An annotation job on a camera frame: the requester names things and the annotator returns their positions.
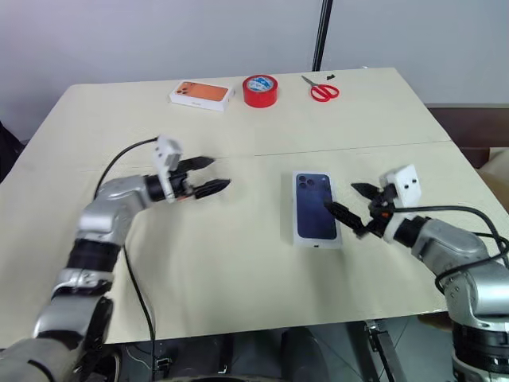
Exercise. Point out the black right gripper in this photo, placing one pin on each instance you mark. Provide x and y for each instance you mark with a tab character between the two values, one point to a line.
379	215

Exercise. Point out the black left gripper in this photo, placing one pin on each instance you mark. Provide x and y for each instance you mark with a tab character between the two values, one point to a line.
183	185

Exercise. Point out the white phone box lid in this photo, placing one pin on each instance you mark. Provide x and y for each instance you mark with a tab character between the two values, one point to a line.
314	207

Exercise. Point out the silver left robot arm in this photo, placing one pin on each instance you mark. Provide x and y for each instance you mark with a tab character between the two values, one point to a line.
99	223

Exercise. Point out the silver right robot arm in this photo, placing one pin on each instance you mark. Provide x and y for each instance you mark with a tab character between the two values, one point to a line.
457	246

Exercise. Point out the white box with orange phone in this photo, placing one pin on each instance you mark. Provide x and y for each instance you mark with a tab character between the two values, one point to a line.
203	95

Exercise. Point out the red tape roll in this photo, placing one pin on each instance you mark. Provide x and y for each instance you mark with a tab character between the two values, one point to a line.
260	93

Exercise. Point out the dark brown furniture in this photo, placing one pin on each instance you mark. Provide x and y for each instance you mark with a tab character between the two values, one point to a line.
469	123

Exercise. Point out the black vertical pole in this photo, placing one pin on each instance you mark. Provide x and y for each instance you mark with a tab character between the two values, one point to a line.
323	32

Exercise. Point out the black object at table side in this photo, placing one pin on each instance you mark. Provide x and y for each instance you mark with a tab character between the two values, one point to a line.
8	151

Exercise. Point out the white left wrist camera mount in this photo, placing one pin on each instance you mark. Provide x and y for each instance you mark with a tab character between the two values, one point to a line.
167	159

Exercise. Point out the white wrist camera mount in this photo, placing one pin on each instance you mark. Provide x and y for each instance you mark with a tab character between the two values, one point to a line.
405	185
167	159

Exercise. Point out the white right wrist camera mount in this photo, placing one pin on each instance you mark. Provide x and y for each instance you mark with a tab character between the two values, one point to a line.
405	185

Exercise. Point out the black table frame bar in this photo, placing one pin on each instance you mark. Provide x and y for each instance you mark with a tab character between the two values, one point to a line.
383	350

